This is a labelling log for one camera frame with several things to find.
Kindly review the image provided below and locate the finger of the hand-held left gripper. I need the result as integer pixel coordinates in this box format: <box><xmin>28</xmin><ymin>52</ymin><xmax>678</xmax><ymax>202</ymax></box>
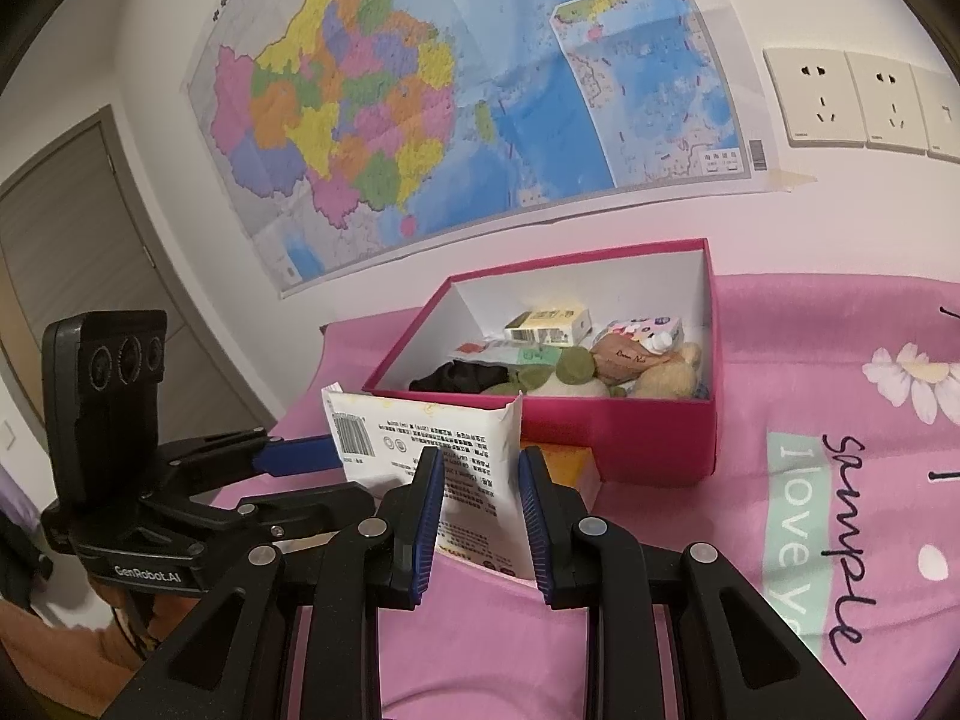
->
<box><xmin>161</xmin><ymin>427</ymin><xmax>343</xmax><ymax>500</ymax></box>
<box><xmin>210</xmin><ymin>486</ymin><xmax>376</xmax><ymax>550</ymax></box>

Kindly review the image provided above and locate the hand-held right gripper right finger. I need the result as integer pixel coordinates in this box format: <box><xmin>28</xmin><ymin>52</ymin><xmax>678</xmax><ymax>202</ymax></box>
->
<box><xmin>517</xmin><ymin>446</ymin><xmax>848</xmax><ymax>720</ymax></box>

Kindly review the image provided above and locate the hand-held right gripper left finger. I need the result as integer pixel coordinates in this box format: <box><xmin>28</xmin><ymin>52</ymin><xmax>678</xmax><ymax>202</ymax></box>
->
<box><xmin>112</xmin><ymin>446</ymin><xmax>446</xmax><ymax>720</ymax></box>

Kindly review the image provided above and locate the white printed packet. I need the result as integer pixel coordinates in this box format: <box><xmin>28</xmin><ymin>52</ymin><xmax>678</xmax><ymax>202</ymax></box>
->
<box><xmin>321</xmin><ymin>382</ymin><xmax>524</xmax><ymax>582</ymax></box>

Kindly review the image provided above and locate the pink cardboard box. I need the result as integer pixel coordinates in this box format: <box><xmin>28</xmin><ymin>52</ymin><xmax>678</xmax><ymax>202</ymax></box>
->
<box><xmin>362</xmin><ymin>238</ymin><xmax>721</xmax><ymax>482</ymax></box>

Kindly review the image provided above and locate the black cloth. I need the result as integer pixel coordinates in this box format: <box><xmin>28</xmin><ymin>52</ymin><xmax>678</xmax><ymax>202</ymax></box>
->
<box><xmin>409</xmin><ymin>361</ymin><xmax>515</xmax><ymax>393</ymax></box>

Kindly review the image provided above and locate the green frog plush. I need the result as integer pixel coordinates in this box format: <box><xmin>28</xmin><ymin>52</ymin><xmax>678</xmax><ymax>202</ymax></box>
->
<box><xmin>487</xmin><ymin>345</ymin><xmax>631</xmax><ymax>400</ymax></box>

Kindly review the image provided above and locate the brown soft packet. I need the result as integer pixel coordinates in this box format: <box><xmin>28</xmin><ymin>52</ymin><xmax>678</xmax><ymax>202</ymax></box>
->
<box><xmin>591</xmin><ymin>334</ymin><xmax>668</xmax><ymax>385</ymax></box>

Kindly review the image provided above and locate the beige teddy bear plush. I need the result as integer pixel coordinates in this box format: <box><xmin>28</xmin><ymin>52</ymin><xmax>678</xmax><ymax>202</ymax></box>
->
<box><xmin>626</xmin><ymin>341</ymin><xmax>706</xmax><ymax>398</ymax></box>

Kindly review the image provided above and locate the yellow tissue packet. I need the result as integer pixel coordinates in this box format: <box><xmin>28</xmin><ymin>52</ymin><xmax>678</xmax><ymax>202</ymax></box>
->
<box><xmin>502</xmin><ymin>307</ymin><xmax>592</xmax><ymax>346</ymax></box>

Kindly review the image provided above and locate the pink floral tissue packet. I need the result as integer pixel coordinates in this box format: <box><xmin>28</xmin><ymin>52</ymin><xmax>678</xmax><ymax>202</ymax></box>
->
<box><xmin>596</xmin><ymin>315</ymin><xmax>685</xmax><ymax>350</ymax></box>

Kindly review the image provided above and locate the person's left forearm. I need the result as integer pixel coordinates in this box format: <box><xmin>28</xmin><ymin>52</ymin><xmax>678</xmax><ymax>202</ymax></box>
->
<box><xmin>0</xmin><ymin>592</ymin><xmax>151</xmax><ymax>691</ymax></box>

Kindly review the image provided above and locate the grey door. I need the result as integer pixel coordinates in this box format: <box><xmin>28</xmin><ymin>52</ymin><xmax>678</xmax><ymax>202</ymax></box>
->
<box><xmin>0</xmin><ymin>105</ymin><xmax>278</xmax><ymax>466</ymax></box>

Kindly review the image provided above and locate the pink printed blanket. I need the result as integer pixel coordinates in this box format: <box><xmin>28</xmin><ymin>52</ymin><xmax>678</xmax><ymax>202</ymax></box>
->
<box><xmin>210</xmin><ymin>270</ymin><xmax>960</xmax><ymax>720</ymax></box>

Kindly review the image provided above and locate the black cable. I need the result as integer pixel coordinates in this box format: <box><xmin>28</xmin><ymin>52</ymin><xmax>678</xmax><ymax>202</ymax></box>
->
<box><xmin>111</xmin><ymin>589</ymin><xmax>162</xmax><ymax>653</ymax></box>

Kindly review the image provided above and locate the colourful wall map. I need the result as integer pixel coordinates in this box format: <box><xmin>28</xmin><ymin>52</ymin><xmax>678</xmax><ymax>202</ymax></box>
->
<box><xmin>184</xmin><ymin>0</ymin><xmax>777</xmax><ymax>301</ymax></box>

